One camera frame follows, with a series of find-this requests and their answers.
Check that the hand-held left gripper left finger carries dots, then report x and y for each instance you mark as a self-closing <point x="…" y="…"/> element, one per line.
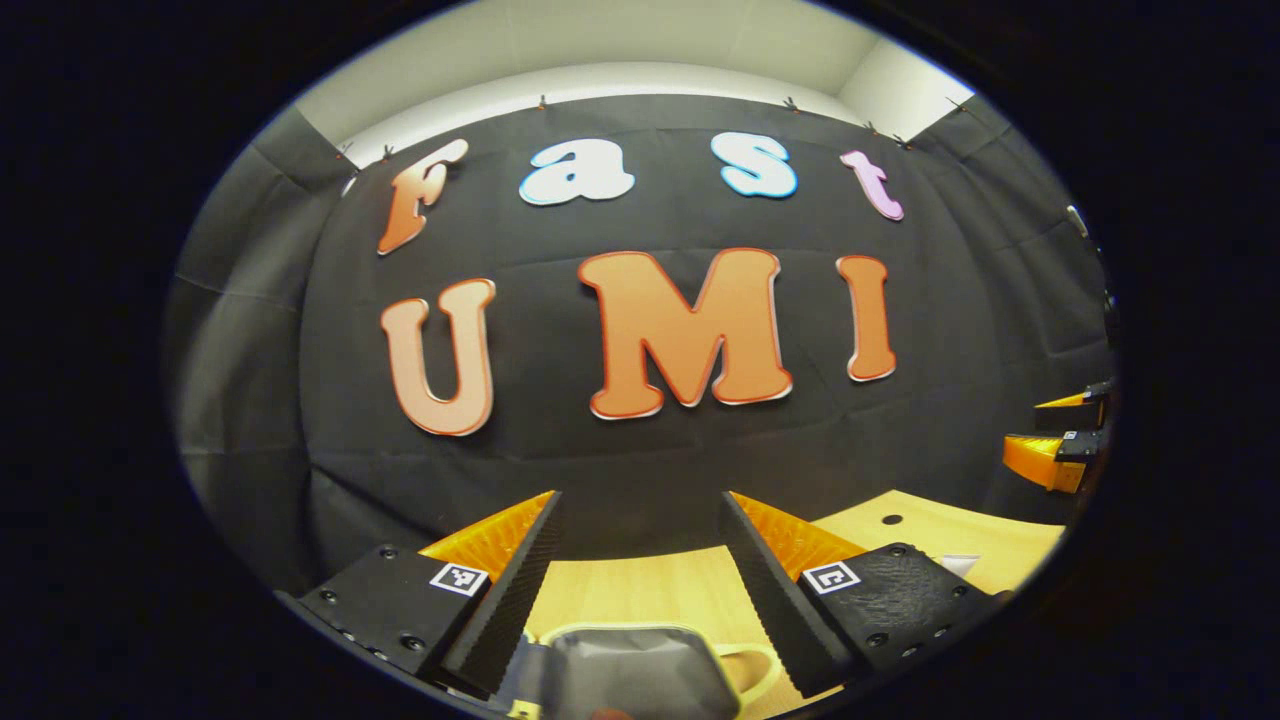
<point x="515" y="600"/>

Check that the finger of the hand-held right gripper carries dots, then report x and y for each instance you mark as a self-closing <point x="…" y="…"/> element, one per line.
<point x="1080" y="412"/>
<point x="1040" y="460"/>

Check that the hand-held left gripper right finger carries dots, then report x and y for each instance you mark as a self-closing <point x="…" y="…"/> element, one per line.
<point x="775" y="600"/>

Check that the black backdrop cloth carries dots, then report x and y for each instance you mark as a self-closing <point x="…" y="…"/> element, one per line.
<point x="650" y="450"/>

